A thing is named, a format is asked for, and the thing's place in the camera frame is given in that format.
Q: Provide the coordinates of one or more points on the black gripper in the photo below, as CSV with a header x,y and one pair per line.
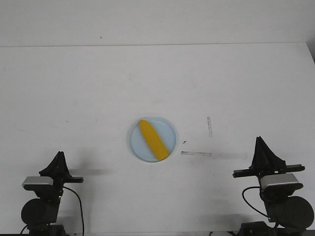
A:
x,y
51,171
265,158

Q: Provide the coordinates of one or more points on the light blue round plate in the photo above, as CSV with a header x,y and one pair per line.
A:
x,y
138,146

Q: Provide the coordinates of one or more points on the yellow corn cob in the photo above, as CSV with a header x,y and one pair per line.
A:
x,y
153,140

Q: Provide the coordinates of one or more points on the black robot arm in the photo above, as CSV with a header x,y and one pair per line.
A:
x,y
40,214
291,214

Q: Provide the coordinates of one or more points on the clear tape strip vertical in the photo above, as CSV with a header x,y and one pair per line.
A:
x,y
209,126

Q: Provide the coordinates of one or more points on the clear tape strip horizontal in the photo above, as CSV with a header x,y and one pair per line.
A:
x,y
195,153

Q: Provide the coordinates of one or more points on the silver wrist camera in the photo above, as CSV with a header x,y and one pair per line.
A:
x,y
35,183
286,180

